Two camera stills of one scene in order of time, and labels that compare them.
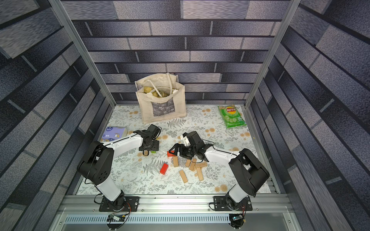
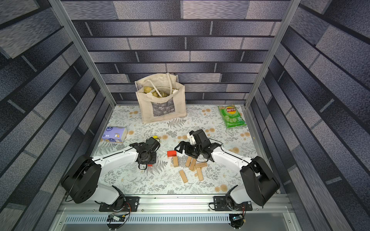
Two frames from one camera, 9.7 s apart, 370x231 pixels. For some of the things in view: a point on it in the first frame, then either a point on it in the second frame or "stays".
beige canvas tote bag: [161, 96] stays
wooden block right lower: [200, 175] stays
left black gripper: [156, 147] -> [153, 161]
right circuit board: [236, 218] stays
